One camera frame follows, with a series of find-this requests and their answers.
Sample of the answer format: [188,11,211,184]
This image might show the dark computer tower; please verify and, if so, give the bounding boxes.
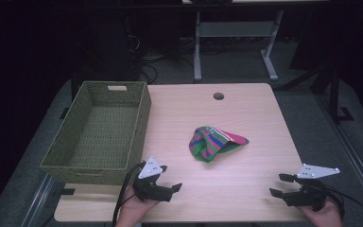
[83,9,142,83]

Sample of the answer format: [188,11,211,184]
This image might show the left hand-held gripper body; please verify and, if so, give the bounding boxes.
[132,155,174,202]

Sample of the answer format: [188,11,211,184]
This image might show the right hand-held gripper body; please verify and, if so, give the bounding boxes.
[282,163,341,213]

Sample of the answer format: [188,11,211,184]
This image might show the tangle of black floor cables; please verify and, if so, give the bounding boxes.
[137,36,197,85]

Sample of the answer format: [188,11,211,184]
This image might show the black metal stand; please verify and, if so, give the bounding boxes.
[288,60,355,125]

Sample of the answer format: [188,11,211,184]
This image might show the person's left hand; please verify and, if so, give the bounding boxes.
[115,187,162,227]

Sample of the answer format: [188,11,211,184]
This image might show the grey metal desk frame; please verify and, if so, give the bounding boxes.
[192,9,285,83]

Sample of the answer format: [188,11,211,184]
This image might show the striped knitted pet sweater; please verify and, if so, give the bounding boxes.
[188,126,251,164]

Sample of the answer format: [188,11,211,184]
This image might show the thick black right gripper cable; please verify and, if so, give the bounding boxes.
[324,184,346,219]

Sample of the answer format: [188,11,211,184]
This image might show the aluminium floor rail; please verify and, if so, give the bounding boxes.
[21,173,57,227]
[315,93,363,219]

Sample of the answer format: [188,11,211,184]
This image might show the green woven basket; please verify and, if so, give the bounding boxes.
[40,80,152,186]

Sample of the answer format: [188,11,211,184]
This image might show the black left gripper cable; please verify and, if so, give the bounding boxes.
[112,161,147,227]

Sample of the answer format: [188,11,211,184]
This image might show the thin black cable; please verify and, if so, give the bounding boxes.
[336,188,363,223]

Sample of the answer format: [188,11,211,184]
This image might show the person's right hand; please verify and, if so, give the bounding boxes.
[297,196,343,227]

